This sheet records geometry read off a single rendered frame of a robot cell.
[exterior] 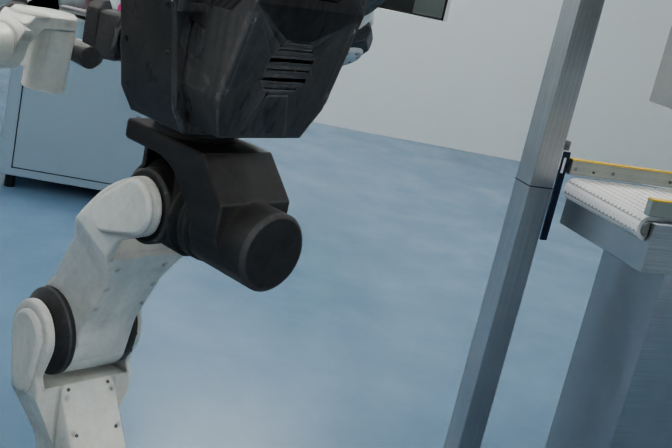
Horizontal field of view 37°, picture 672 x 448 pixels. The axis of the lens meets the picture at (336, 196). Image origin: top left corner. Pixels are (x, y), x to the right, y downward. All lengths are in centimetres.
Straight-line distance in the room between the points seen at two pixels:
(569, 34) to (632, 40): 543
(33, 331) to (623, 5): 625
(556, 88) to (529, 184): 21
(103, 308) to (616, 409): 113
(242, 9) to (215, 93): 11
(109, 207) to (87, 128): 283
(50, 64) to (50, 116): 275
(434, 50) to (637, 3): 148
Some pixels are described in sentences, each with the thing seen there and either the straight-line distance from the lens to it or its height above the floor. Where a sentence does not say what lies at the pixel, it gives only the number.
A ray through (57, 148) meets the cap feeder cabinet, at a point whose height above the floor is 21.
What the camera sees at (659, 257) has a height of 85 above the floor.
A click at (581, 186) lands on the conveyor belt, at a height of 92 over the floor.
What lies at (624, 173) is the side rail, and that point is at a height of 95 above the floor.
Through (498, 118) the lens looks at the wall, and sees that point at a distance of 734.
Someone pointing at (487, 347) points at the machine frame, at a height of 51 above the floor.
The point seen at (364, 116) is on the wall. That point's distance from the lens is 713.
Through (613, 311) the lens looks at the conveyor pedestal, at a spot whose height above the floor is 67.
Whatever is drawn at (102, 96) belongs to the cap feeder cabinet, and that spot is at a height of 46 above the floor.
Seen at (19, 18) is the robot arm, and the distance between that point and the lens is 153.
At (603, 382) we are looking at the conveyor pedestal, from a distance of 227.
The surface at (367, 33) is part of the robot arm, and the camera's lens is 177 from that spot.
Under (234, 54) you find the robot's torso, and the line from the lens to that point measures 126.
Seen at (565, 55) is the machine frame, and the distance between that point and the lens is 214.
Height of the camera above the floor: 132
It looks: 15 degrees down
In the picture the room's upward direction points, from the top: 13 degrees clockwise
